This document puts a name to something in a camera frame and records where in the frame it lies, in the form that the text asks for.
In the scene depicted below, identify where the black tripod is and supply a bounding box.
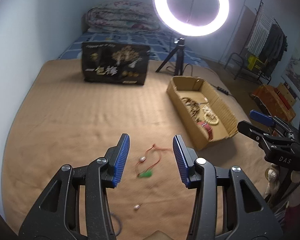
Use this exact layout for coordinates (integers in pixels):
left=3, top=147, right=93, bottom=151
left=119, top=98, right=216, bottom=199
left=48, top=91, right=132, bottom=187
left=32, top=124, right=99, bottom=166
left=155, top=37, right=185, bottom=76

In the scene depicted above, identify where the blue bangle ring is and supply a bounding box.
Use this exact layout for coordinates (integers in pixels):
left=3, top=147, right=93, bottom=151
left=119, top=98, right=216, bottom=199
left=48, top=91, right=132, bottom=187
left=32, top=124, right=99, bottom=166
left=110, top=212, right=123, bottom=234

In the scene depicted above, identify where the brown bed blanket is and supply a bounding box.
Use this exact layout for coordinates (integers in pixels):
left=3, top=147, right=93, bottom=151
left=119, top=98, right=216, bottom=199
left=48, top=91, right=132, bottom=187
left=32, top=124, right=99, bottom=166
left=1, top=59, right=273, bottom=240

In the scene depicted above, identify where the white ring light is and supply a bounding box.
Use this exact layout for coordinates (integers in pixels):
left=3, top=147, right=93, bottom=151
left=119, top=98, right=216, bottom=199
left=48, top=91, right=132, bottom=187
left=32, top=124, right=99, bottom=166
left=152, top=0, right=229, bottom=37

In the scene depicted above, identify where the folded quilt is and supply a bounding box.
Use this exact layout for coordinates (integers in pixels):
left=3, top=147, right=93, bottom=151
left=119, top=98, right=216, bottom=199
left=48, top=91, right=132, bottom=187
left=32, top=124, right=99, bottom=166
left=85, top=0, right=161, bottom=33

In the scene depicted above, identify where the black power cable with switch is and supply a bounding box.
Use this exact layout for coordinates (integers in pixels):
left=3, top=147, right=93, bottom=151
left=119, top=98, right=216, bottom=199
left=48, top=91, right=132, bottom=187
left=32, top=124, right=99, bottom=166
left=167, top=63, right=237, bottom=97

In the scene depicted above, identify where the red cord jade pendant necklace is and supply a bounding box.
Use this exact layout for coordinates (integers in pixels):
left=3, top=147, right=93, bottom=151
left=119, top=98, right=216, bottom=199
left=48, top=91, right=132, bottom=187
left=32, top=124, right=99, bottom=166
left=135, top=143, right=175, bottom=179

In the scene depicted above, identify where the blue patterned bed sheet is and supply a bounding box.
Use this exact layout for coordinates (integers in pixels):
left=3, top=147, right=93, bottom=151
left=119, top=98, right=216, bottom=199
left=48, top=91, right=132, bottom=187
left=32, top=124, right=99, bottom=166
left=57, top=29, right=211, bottom=68

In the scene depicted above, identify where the red strap wristwatch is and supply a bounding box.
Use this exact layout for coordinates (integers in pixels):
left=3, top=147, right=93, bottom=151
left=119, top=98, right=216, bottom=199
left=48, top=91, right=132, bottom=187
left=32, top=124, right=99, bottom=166
left=197, top=121, right=213, bottom=141

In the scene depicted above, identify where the cardboard box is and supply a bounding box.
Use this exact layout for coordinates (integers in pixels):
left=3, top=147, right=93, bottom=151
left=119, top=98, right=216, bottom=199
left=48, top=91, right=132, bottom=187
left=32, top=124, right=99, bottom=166
left=167, top=76, right=238, bottom=150

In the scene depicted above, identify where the brown wooden bead necklace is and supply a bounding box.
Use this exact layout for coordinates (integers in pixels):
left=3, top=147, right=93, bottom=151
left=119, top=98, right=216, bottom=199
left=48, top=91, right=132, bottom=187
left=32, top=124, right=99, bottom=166
left=181, top=96, right=203, bottom=119

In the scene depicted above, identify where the yellow jade bead bracelet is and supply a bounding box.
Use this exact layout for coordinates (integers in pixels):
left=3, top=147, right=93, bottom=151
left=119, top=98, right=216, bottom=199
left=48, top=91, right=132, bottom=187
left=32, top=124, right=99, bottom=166
left=201, top=105, right=220, bottom=127

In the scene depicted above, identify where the black snack bag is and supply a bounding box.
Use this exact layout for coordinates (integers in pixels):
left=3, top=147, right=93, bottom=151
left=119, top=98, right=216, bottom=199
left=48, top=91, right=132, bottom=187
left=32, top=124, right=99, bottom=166
left=82, top=42, right=150, bottom=85

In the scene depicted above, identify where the metal clothes rack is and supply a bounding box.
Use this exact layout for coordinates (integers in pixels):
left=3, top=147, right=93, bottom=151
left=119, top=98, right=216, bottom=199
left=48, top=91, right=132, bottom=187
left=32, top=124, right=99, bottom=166
left=223, top=0, right=288, bottom=84

